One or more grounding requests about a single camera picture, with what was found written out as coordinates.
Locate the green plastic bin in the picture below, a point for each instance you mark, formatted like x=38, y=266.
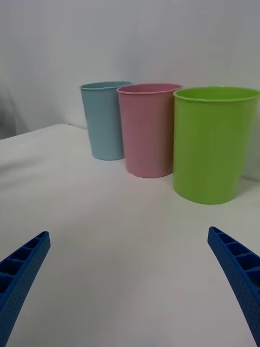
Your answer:
x=214, y=146

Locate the pink plastic bin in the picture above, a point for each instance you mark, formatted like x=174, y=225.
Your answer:
x=149, y=132

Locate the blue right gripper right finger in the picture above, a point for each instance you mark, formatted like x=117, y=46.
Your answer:
x=238, y=271

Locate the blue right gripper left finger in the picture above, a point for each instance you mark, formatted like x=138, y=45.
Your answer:
x=20, y=271

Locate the pale blue plastic bin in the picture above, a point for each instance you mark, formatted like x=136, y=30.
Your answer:
x=104, y=122

